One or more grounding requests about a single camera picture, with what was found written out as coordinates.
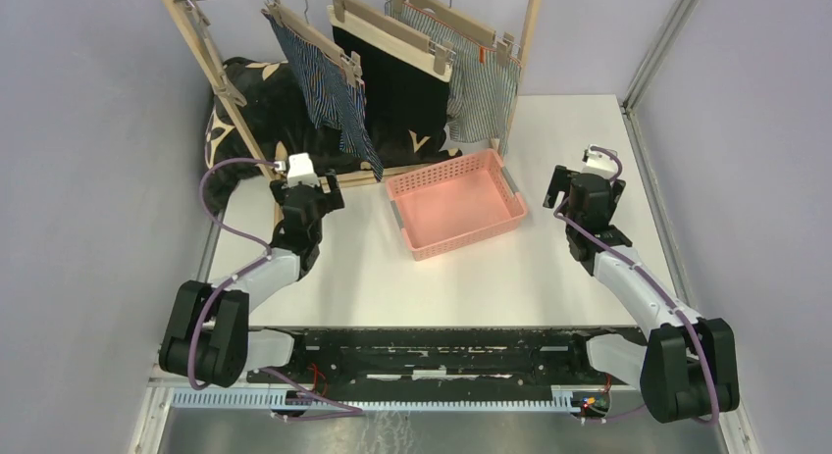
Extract pink plastic basket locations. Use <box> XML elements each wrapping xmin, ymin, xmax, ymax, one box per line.
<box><xmin>386</xmin><ymin>149</ymin><xmax>528</xmax><ymax>261</ymax></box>

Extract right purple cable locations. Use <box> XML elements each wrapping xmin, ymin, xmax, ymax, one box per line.
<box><xmin>552</xmin><ymin>145</ymin><xmax>721</xmax><ymax>427</ymax></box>

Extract white slotted cable duct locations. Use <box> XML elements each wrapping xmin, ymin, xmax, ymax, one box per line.
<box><xmin>170</xmin><ymin>384</ymin><xmax>592</xmax><ymax>415</ymax></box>

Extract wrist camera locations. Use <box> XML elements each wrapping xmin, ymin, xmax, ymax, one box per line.
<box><xmin>580</xmin><ymin>144</ymin><xmax>620</xmax><ymax>179</ymax></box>
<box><xmin>286</xmin><ymin>153</ymin><xmax>320</xmax><ymax>187</ymax></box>

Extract navy striped underwear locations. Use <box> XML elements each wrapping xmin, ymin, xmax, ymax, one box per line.
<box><xmin>262</xmin><ymin>9</ymin><xmax>385</xmax><ymax>181</ymax></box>

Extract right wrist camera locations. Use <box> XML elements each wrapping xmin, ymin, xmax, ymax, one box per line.
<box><xmin>580</xmin><ymin>144</ymin><xmax>620</xmax><ymax>179</ymax></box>

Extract wooden clip hanger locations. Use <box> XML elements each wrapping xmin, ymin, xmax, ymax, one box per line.
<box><xmin>387</xmin><ymin>0</ymin><xmax>522</xmax><ymax>67</ymax></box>
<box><xmin>265</xmin><ymin>0</ymin><xmax>362</xmax><ymax>87</ymax></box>
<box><xmin>328</xmin><ymin>0</ymin><xmax>454</xmax><ymax>82</ymax></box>
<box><xmin>176</xmin><ymin>1</ymin><xmax>247</xmax><ymax>107</ymax></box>

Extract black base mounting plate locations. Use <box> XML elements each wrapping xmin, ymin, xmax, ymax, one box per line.
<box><xmin>279</xmin><ymin>327</ymin><xmax>646</xmax><ymax>402</ymax></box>

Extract empty wooden clip hanger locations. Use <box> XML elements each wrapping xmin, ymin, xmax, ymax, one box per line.
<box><xmin>176</xmin><ymin>1</ymin><xmax>247</xmax><ymax>107</ymax></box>

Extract purple cable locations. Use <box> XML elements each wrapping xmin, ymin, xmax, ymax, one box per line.
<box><xmin>186</xmin><ymin>157</ymin><xmax>365</xmax><ymax>421</ymax></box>
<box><xmin>552</xmin><ymin>145</ymin><xmax>721</xmax><ymax>427</ymax></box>

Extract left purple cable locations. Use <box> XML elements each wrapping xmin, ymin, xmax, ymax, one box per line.
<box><xmin>186</xmin><ymin>157</ymin><xmax>365</xmax><ymax>421</ymax></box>

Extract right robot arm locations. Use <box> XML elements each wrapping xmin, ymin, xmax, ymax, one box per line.
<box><xmin>544</xmin><ymin>165</ymin><xmax>741</xmax><ymax>424</ymax></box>

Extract wooden clothes rack frame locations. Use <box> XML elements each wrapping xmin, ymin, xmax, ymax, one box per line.
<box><xmin>162</xmin><ymin>0</ymin><xmax>542</xmax><ymax>160</ymax></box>

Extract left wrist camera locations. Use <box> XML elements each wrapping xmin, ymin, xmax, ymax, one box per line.
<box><xmin>286</xmin><ymin>153</ymin><xmax>320</xmax><ymax>187</ymax></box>

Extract black underwear cream waistband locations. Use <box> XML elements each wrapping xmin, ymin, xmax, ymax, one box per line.
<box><xmin>333</xmin><ymin>25</ymin><xmax>453</xmax><ymax>168</ymax></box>

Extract grey striped boxer shorts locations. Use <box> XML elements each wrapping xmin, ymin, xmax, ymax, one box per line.
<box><xmin>385</xmin><ymin>0</ymin><xmax>523</xmax><ymax>155</ymax></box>

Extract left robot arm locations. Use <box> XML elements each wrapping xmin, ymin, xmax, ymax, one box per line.
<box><xmin>158</xmin><ymin>171</ymin><xmax>344</xmax><ymax>390</ymax></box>

